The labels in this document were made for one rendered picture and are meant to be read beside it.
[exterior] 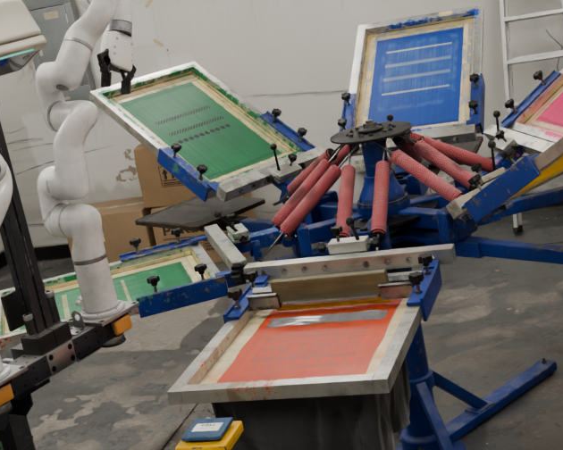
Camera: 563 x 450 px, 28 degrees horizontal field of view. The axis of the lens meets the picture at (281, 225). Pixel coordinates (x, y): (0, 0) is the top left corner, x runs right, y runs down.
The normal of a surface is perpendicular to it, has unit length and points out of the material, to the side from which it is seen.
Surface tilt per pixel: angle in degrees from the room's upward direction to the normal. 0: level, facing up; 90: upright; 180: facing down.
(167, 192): 92
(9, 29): 64
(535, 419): 0
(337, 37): 90
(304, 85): 90
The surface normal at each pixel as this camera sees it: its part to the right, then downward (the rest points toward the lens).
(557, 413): -0.19, -0.95
